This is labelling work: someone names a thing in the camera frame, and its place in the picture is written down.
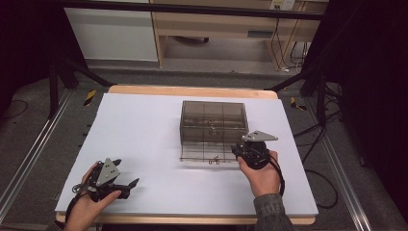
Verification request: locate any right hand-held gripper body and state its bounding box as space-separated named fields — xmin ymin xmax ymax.
xmin=236 ymin=130 xmax=279 ymax=170

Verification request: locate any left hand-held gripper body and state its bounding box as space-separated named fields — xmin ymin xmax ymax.
xmin=81 ymin=157 xmax=132 ymax=203

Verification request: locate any smoky clear drawer box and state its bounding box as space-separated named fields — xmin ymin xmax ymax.
xmin=179 ymin=100 xmax=250 ymax=152

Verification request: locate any smoky clear divided drawer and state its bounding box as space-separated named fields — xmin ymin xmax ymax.
xmin=178 ymin=141 xmax=242 ymax=167

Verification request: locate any person's right hand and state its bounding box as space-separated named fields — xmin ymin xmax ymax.
xmin=238 ymin=150 xmax=281 ymax=198

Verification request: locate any person's left hand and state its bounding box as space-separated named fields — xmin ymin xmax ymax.
xmin=63 ymin=161 xmax=123 ymax=229

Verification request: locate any yellow black striped tape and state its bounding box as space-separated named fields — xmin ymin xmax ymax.
xmin=83 ymin=90 xmax=97 ymax=107
xmin=290 ymin=96 xmax=308 ymax=112

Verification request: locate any wooden table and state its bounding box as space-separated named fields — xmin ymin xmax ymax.
xmin=56 ymin=84 xmax=317 ymax=225

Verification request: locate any black metal stand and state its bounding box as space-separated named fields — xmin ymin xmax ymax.
xmin=47 ymin=52 xmax=114 ymax=120
xmin=264 ymin=64 xmax=342 ymax=129

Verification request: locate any office chair base leg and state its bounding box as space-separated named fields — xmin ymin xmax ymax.
xmin=174 ymin=36 xmax=210 ymax=45

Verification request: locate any white cabinet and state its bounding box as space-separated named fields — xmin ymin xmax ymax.
xmin=64 ymin=7 xmax=159 ymax=63

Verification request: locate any light wooden desk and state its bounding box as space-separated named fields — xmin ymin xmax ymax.
xmin=150 ymin=0 xmax=328 ymax=70

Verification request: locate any black curtain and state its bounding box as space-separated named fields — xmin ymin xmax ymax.
xmin=0 ymin=0 xmax=89 ymax=114
xmin=302 ymin=0 xmax=408 ymax=222

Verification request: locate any black horizontal bar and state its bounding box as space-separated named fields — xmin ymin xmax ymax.
xmin=61 ymin=0 xmax=325 ymax=21

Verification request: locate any right hand-held gripper black cable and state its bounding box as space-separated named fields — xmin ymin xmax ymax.
xmin=268 ymin=158 xmax=286 ymax=197

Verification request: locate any hand-held gripper black cable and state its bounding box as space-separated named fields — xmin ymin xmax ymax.
xmin=268 ymin=158 xmax=286 ymax=197
xmin=64 ymin=182 xmax=91 ymax=223

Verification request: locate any left hand-held gripper black cable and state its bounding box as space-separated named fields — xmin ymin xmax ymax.
xmin=64 ymin=182 xmax=91 ymax=223

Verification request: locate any metal floor rail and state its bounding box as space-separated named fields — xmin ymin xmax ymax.
xmin=304 ymin=95 xmax=373 ymax=231
xmin=0 ymin=90 xmax=74 ymax=223

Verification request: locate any black floor cable loop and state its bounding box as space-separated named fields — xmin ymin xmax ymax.
xmin=293 ymin=83 xmax=342 ymax=210

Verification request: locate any thin black floor cable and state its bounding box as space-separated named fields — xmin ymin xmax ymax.
xmin=5 ymin=99 xmax=30 ymax=120

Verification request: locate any black cable under desk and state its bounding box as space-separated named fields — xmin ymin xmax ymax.
xmin=270 ymin=17 xmax=309 ymax=70

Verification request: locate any orange cable under desk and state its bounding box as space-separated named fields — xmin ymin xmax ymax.
xmin=279 ymin=17 xmax=301 ymax=72

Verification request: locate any white wall socket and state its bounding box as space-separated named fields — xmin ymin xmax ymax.
xmin=269 ymin=0 xmax=295 ymax=12

